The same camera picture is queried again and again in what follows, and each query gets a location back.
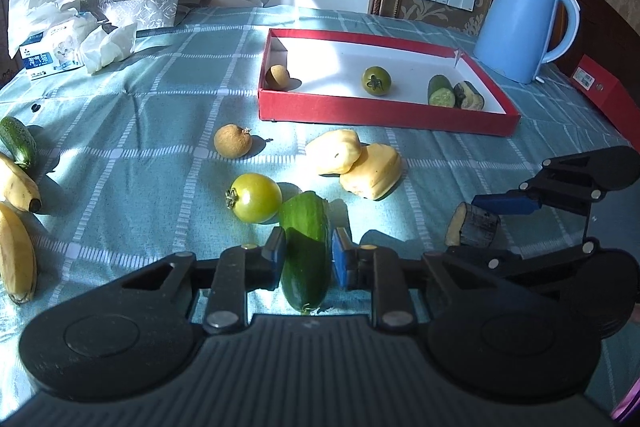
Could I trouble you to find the banana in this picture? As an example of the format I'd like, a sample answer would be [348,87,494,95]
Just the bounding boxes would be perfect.
[0,202,39,306]
[0,153,42,214]

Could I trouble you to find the red shallow cardboard tray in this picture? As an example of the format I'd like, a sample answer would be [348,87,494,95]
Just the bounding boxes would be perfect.
[258,28,521,138]

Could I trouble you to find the blue electric kettle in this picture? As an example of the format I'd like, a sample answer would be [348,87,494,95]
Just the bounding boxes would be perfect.
[473,0,581,84]

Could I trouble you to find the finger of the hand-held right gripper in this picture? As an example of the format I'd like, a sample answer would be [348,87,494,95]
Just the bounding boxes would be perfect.
[445,237,602,282]
[472,146,622,216]

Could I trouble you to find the short cucumber piece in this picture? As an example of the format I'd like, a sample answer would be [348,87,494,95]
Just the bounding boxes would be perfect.
[427,75,456,107]

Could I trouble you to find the teal checkered tablecloth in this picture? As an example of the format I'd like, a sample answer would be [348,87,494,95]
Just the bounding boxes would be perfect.
[0,4,640,413]

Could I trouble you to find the whole small cucumber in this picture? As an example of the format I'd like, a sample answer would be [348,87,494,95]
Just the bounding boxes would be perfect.
[0,116,39,171]

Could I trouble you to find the brown longan with stem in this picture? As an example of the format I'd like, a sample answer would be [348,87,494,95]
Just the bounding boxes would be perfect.
[214,124,252,156]

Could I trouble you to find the small tan potato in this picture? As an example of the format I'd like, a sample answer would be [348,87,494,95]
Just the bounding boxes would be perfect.
[265,64,292,90]

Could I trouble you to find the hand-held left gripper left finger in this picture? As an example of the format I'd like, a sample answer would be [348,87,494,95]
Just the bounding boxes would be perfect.
[119,227,287,336]

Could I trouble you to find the white plastic bag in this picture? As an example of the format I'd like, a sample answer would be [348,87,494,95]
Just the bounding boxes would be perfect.
[8,0,98,58]

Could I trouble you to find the long cucumber half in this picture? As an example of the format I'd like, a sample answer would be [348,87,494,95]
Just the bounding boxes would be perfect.
[278,190,332,314]

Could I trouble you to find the round sugarcane piece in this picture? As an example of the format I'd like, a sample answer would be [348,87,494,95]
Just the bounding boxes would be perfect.
[444,202,501,249]

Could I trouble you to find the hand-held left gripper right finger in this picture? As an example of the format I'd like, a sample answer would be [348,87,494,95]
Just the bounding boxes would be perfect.
[331,227,502,332]

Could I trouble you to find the tissue pack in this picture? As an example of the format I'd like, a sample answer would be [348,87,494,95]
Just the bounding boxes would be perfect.
[19,18,87,80]

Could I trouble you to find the red flat box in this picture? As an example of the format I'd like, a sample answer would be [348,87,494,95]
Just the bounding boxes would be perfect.
[570,54,640,144]

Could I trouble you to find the wooden chair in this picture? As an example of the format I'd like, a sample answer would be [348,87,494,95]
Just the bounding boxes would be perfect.
[552,0,640,80]

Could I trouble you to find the split sugarcane piece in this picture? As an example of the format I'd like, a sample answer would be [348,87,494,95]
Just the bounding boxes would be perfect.
[453,80,485,110]

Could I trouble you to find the green tomato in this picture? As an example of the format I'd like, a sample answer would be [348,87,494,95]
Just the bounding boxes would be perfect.
[361,66,393,97]
[225,173,284,224]

